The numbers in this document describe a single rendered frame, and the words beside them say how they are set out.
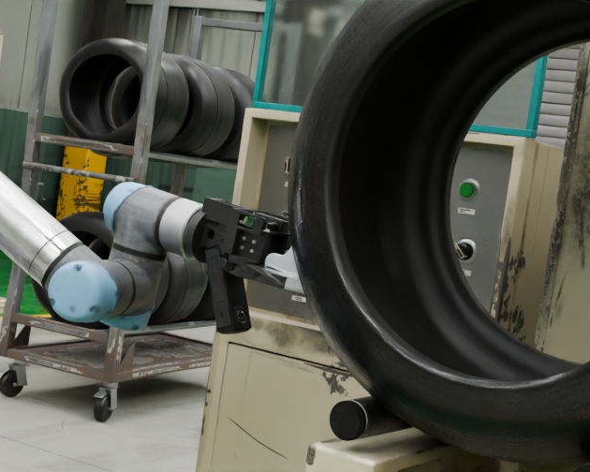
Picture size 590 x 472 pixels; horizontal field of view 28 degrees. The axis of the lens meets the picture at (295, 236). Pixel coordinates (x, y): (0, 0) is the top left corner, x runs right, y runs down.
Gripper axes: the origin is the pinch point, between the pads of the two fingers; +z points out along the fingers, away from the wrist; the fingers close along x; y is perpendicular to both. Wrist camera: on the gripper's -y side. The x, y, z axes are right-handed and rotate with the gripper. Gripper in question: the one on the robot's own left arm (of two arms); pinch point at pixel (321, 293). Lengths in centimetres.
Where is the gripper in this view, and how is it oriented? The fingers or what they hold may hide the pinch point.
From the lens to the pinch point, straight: 144.9
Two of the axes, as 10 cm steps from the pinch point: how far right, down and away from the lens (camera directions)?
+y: 2.4, -9.6, -1.2
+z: 8.0, 2.7, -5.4
